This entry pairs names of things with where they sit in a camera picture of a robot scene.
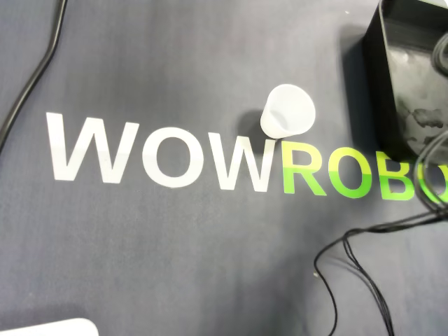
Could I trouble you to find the black plastic tray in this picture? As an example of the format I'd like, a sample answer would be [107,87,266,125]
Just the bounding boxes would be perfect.
[363,0,448,162]

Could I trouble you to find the dark grey printed desk mat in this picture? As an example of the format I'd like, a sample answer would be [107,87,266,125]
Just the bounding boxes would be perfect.
[0,0,448,336]

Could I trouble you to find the white desk lamp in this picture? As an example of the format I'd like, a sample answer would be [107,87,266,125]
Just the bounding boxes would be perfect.
[0,317,99,336]

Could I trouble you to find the thick black cable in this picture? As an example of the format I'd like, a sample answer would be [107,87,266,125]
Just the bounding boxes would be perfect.
[0,0,68,153]

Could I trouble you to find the white translucent plastic cup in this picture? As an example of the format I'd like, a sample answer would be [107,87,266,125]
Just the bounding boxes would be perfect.
[259,83,316,139]

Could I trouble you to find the black servo cable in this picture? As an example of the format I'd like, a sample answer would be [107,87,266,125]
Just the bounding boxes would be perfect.
[414,33,448,215]

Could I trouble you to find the thin black wire bundle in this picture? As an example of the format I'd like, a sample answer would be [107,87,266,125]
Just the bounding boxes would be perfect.
[313,206,448,336]

